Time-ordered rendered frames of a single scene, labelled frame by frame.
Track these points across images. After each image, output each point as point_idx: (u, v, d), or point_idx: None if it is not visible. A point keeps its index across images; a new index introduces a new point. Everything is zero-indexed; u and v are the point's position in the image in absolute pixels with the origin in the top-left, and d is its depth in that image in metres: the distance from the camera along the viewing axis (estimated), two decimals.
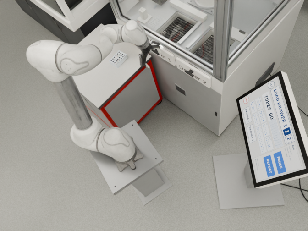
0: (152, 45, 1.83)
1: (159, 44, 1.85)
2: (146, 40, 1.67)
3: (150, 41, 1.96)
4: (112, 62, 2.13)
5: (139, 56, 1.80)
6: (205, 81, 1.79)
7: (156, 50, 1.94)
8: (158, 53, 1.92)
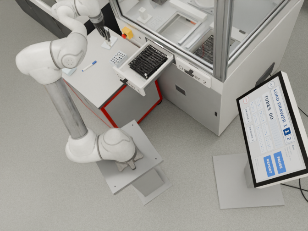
0: None
1: (107, 38, 1.89)
2: (91, 18, 1.71)
3: (119, 71, 1.89)
4: (112, 62, 2.13)
5: None
6: (205, 81, 1.79)
7: (124, 80, 1.87)
8: (127, 84, 1.85)
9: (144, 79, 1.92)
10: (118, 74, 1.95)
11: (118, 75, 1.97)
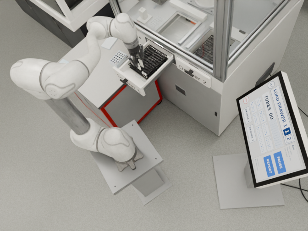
0: None
1: (143, 56, 1.76)
2: (136, 38, 1.56)
3: (119, 71, 1.89)
4: (112, 62, 2.13)
5: (127, 58, 1.69)
6: (205, 81, 1.79)
7: (124, 80, 1.87)
8: (127, 84, 1.85)
9: (144, 79, 1.92)
10: (118, 74, 1.95)
11: (118, 75, 1.97)
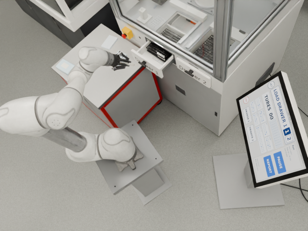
0: (122, 58, 1.72)
1: (128, 59, 1.74)
2: (108, 57, 1.56)
3: (137, 53, 1.93)
4: None
5: None
6: (205, 81, 1.79)
7: (143, 62, 1.91)
8: (145, 66, 1.89)
9: (161, 62, 1.96)
10: (135, 57, 1.99)
11: (135, 58, 2.01)
